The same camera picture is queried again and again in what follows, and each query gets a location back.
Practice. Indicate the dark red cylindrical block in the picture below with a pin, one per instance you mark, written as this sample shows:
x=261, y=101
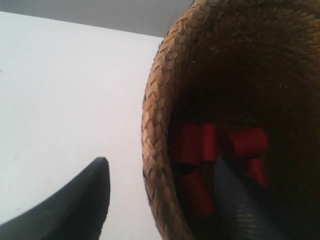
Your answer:
x=209, y=143

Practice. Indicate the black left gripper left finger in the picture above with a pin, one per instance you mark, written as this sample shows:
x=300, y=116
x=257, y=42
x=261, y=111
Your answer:
x=75, y=212

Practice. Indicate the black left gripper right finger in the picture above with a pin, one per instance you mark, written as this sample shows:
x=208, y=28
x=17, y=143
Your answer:
x=246, y=210

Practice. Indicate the brown woven wicker basket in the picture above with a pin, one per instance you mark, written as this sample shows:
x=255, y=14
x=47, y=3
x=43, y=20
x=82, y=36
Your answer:
x=237, y=63

